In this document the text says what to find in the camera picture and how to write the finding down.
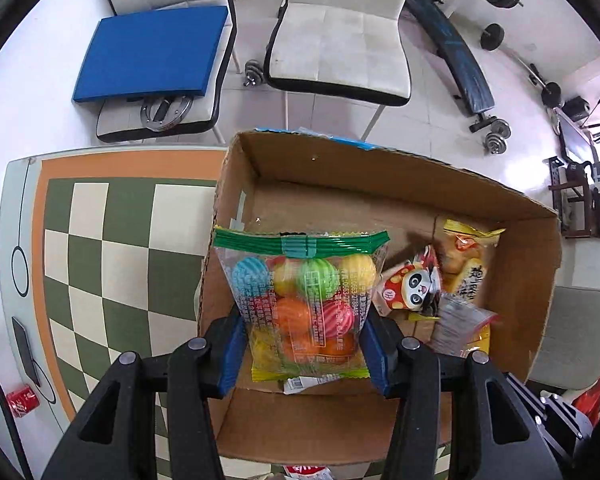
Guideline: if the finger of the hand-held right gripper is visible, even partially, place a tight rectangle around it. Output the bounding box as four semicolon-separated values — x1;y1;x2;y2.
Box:
505;372;595;443

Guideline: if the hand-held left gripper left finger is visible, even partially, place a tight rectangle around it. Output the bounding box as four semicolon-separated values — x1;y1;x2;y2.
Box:
40;315;249;480

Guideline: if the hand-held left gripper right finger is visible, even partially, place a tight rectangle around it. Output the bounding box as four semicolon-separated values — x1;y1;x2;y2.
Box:
359;312;563;480

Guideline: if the panda print snack packet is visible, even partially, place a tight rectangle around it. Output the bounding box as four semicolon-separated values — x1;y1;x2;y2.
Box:
372;245;443;321

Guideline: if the colourful ball candy bag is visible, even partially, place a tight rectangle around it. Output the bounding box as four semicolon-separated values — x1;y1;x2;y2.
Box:
212;227;391;381

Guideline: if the small red white snack packet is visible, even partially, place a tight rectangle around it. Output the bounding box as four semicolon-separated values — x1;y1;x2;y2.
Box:
427;292;501;356

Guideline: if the orange yellow bread packet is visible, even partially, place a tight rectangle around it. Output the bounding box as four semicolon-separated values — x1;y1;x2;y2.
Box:
437;217;506;358

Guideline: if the cardboard box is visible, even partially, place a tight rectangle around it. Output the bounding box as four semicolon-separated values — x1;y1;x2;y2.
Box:
196;127;563;467

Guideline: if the red orange bag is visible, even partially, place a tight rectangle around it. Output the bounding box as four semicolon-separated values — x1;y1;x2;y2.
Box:
570;375;600;423

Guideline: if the grey padded chair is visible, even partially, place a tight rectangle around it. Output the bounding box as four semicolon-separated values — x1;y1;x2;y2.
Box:
525;285;600;393

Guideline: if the white packet with red label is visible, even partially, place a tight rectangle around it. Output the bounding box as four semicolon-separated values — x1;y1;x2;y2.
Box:
282;461;331;480

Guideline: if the green white checkered tablecloth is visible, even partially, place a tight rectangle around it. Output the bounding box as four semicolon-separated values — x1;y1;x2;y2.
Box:
30;147;291;480

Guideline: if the black smartphone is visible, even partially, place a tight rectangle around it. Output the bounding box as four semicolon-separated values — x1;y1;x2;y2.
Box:
11;316;41;386

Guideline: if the red drink can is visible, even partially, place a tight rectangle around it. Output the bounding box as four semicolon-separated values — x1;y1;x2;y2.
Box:
6;386;42;418

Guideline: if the dark wooden chair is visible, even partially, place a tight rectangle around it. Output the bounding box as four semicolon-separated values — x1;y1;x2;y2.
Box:
547;155;600;241

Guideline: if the chrome dumbbell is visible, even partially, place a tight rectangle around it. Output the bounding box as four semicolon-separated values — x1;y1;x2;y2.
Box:
482;132;509;155
470;116;512;137

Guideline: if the grey exercise machine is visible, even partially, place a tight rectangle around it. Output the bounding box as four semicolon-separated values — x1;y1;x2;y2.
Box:
552;107;598;161

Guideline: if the small black dumbbell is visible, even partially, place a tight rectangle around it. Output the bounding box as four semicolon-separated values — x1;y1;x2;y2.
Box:
242;60;267;87

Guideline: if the black speaker box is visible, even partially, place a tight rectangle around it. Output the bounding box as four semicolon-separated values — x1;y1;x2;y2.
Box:
562;96;592;122

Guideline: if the black sit-up bench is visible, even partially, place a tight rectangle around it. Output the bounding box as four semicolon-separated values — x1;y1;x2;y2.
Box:
405;0;497;118

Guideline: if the blue cushion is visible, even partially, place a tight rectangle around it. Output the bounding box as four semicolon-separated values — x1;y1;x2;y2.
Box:
71;5;229;103

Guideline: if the long barbell with small plates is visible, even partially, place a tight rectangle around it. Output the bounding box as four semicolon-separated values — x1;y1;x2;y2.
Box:
480;22;563;111

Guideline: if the black cable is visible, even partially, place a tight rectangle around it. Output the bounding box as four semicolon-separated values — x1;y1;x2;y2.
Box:
32;360;60;406

